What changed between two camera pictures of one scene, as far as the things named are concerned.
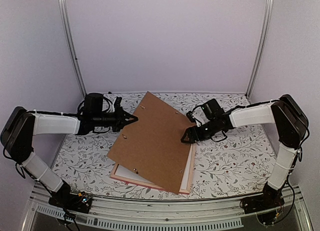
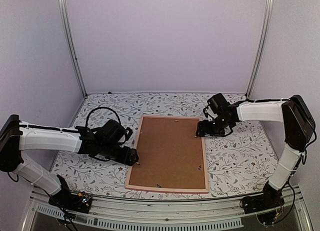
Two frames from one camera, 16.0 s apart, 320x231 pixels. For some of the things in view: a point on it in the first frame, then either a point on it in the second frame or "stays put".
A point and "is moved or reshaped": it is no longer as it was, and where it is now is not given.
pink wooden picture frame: x=113 y=175 is moved or reshaped
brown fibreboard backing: x=152 y=146 is moved or reshaped
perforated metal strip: x=140 y=223 stays put
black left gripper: x=121 y=121 to x=130 y=161
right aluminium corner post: x=267 y=25 stays put
